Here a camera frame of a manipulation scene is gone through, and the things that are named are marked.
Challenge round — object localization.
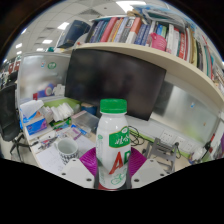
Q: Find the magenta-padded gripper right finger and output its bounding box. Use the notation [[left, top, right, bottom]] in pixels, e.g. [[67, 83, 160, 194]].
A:
[[127, 147, 169, 190]]

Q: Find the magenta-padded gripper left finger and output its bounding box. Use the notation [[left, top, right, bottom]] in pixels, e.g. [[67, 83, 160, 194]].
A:
[[60, 147, 100, 190]]

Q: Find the white drink bottle green cap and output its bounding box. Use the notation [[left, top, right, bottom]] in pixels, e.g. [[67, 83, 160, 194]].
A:
[[95, 98, 132, 191]]

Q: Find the grey metal laptop stand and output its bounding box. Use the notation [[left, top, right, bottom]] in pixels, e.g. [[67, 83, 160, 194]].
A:
[[142, 136, 180, 175]]

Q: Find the black white checkered mug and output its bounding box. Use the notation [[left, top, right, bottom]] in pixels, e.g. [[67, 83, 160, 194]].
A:
[[53, 137, 81, 166]]

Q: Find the white paper sheet stack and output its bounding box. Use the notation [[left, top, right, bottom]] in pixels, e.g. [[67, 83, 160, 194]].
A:
[[34, 132, 98, 178]]

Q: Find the clear plastic box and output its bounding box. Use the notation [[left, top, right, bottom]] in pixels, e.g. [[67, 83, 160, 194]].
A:
[[70, 110, 100, 135]]

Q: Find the blue purple packet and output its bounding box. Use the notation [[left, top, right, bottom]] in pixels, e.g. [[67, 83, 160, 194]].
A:
[[25, 116, 49, 136]]

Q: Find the stack of white napkins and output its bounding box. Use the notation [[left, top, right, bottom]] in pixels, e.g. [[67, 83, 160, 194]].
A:
[[49, 102, 75, 123]]

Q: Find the dark bottle with red neck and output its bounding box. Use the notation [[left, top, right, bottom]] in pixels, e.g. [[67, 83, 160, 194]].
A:
[[205, 132, 216, 151]]

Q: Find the blue tissue box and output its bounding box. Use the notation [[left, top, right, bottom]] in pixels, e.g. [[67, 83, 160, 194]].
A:
[[18, 98, 46, 125]]

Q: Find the black office chair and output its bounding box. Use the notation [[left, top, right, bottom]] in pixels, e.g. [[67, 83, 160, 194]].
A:
[[0, 82, 33, 158]]

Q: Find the black computer monitor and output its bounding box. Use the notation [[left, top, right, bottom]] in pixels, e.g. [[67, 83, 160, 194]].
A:
[[63, 48, 167, 122]]

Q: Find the black cable bundle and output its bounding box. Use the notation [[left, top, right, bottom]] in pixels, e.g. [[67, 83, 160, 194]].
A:
[[127, 125, 148, 148]]

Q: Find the wall shelf with books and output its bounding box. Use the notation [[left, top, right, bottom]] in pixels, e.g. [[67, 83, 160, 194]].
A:
[[55, 4, 224, 112]]

